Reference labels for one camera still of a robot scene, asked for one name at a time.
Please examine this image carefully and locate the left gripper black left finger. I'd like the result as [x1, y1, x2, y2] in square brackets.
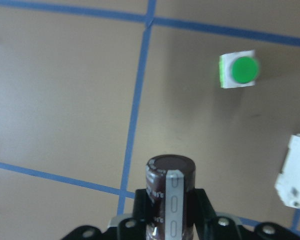
[63, 189, 149, 240]

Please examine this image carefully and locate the green push button white base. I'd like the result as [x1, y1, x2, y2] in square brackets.
[218, 49, 261, 89]

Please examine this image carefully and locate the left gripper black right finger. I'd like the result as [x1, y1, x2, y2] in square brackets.
[193, 188, 300, 240]

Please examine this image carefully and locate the white circuit breaker red switch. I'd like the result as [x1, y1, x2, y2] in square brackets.
[274, 133, 300, 209]

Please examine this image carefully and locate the dark brown cylindrical capacitor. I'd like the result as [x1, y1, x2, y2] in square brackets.
[145, 154, 196, 240]

